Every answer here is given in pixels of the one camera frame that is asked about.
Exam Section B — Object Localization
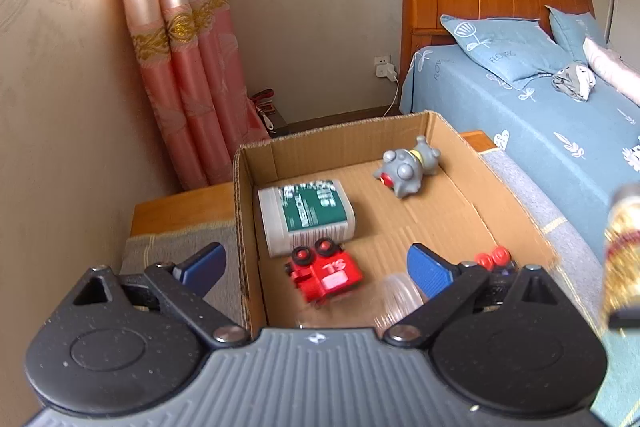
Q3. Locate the crumpled grey cloth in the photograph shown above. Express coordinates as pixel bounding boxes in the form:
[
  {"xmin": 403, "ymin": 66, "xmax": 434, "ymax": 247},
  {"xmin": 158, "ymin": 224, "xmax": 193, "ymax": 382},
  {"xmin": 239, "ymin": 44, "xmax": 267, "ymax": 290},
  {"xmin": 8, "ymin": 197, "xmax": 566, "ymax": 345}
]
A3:
[{"xmin": 551, "ymin": 63, "xmax": 598, "ymax": 102}]

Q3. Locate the red toy truck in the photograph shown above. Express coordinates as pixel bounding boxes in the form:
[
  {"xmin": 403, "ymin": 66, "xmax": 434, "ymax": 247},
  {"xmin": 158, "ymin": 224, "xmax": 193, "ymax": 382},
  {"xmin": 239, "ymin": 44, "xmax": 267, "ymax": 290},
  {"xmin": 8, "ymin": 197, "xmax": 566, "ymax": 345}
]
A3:
[{"xmin": 284, "ymin": 237, "xmax": 364, "ymax": 308}]

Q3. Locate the blue printed bed sheet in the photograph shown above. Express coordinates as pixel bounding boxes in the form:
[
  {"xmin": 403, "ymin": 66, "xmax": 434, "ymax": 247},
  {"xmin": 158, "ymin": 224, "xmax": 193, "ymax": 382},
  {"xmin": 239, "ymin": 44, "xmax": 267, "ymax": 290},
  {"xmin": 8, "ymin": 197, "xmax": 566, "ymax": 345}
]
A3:
[{"xmin": 400, "ymin": 44, "xmax": 640, "ymax": 427}]

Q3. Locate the pink patterned curtain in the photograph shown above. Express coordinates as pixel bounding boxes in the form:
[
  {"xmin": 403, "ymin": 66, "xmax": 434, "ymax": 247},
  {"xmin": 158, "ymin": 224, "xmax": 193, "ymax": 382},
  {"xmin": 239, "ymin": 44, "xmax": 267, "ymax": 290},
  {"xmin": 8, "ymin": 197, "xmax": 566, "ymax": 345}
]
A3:
[{"xmin": 107, "ymin": 0, "xmax": 271, "ymax": 192}]

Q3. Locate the pale pink blanket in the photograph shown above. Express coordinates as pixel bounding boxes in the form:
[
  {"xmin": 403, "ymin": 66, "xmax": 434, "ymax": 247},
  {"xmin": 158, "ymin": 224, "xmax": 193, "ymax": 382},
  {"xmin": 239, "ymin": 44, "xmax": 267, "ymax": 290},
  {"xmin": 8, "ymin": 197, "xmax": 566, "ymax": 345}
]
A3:
[{"xmin": 582, "ymin": 37, "xmax": 640, "ymax": 105}]

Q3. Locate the cardboard box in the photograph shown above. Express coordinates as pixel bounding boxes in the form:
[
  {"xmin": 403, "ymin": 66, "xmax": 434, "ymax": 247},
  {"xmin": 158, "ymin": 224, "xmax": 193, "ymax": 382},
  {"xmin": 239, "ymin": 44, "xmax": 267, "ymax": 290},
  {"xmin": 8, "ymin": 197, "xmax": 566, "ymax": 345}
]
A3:
[{"xmin": 232, "ymin": 109, "xmax": 561, "ymax": 338}]

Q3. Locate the white box with green label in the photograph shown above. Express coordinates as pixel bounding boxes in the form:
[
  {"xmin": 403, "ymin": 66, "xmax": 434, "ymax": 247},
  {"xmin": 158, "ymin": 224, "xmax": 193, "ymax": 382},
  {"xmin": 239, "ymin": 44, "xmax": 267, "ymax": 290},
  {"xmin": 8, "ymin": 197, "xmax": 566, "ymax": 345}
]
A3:
[{"xmin": 257, "ymin": 178, "xmax": 357, "ymax": 258}]

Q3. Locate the red and black bag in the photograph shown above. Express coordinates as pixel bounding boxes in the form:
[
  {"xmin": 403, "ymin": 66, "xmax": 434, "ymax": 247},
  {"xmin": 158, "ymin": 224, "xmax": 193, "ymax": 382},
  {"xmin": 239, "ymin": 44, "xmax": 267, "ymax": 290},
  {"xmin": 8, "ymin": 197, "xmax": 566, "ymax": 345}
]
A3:
[{"xmin": 250, "ymin": 89, "xmax": 288, "ymax": 138}]

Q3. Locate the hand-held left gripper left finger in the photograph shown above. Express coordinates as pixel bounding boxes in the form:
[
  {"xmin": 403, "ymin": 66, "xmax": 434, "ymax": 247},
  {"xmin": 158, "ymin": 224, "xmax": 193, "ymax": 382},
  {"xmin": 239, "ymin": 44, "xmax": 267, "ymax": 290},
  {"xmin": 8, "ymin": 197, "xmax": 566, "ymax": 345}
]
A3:
[{"xmin": 72, "ymin": 242, "xmax": 251, "ymax": 349}]

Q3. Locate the white charger cable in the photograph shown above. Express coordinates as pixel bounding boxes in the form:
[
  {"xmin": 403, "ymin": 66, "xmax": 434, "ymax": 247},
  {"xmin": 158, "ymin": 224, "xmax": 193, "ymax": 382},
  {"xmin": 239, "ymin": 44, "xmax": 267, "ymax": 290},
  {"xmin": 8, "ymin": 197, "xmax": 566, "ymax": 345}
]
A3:
[{"xmin": 384, "ymin": 77, "xmax": 401, "ymax": 118}]

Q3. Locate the grey round-eared toy figure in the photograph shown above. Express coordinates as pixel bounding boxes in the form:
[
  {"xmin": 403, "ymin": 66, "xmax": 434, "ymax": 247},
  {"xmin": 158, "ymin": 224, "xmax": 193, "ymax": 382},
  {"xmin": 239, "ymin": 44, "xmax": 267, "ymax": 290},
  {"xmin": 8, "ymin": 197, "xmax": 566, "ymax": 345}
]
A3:
[{"xmin": 374, "ymin": 136, "xmax": 442, "ymax": 200}]

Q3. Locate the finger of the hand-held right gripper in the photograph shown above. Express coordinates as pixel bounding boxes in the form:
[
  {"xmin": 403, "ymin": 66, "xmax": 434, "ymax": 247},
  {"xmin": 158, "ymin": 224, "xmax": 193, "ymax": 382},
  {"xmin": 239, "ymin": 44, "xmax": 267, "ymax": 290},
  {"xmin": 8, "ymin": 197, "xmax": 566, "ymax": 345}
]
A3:
[{"xmin": 607, "ymin": 307, "xmax": 640, "ymax": 331}]

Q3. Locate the blue flower print pillow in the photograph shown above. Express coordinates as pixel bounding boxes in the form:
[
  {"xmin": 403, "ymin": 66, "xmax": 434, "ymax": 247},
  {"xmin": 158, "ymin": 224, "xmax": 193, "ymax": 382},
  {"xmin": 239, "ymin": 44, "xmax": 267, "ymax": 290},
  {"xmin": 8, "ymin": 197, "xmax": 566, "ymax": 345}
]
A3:
[
  {"xmin": 545, "ymin": 4, "xmax": 608, "ymax": 62},
  {"xmin": 440, "ymin": 13, "xmax": 573, "ymax": 90}
]

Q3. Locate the clear plastic jar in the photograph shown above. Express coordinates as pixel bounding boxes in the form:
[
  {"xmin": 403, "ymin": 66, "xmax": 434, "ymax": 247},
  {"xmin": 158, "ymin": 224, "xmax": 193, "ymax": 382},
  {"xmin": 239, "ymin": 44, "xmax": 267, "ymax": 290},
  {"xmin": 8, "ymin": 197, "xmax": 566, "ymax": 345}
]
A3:
[{"xmin": 374, "ymin": 271, "xmax": 426, "ymax": 339}]

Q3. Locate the golden capsule bottle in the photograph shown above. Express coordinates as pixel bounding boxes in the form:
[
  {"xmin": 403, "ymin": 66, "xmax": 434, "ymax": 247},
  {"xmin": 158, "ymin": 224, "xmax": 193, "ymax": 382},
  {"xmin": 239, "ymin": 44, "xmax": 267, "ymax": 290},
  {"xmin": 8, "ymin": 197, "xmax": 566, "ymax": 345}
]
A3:
[{"xmin": 602, "ymin": 184, "xmax": 640, "ymax": 315}]

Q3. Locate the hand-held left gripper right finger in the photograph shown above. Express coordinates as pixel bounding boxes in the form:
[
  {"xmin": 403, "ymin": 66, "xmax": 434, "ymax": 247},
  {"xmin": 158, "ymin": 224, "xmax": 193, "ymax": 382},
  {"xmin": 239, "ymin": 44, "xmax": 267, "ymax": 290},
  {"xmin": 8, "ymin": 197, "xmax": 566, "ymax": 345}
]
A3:
[{"xmin": 382, "ymin": 243, "xmax": 571, "ymax": 349}]

